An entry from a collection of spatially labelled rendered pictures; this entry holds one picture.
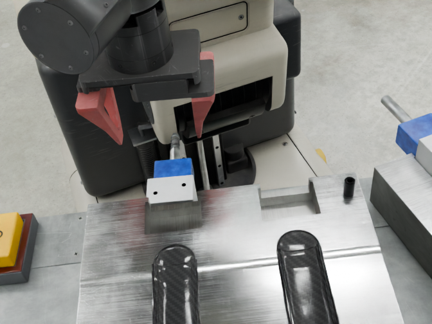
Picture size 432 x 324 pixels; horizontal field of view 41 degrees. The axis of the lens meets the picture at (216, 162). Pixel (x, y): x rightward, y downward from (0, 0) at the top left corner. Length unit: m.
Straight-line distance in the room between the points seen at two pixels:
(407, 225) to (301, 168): 0.82
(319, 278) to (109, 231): 0.19
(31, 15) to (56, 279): 0.32
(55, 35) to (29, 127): 1.75
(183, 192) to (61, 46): 0.25
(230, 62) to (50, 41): 0.49
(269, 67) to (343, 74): 1.26
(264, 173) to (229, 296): 0.93
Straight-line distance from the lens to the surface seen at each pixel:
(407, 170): 0.62
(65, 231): 0.68
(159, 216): 0.57
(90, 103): 0.52
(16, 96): 2.31
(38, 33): 0.41
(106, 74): 0.50
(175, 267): 0.51
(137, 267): 0.51
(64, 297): 0.63
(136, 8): 0.46
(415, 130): 0.65
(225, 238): 0.52
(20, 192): 1.93
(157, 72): 0.49
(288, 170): 1.40
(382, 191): 0.63
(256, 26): 0.90
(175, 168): 0.65
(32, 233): 0.68
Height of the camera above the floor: 1.30
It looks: 45 degrees down
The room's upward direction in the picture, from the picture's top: 8 degrees counter-clockwise
